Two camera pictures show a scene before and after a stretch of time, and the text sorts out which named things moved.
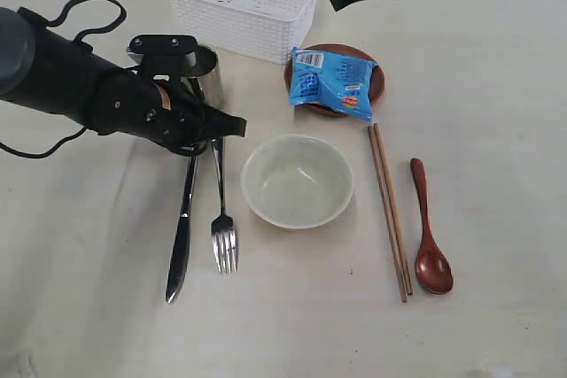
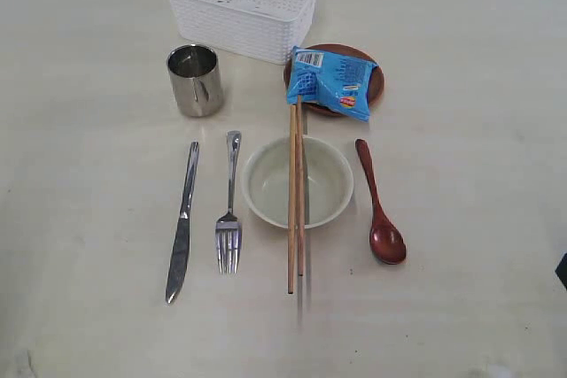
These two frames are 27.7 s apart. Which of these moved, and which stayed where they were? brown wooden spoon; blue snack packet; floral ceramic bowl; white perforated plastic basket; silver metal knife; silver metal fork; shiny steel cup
Moved: silver metal fork; brown wooden spoon
Stayed: blue snack packet; shiny steel cup; floral ceramic bowl; silver metal knife; white perforated plastic basket
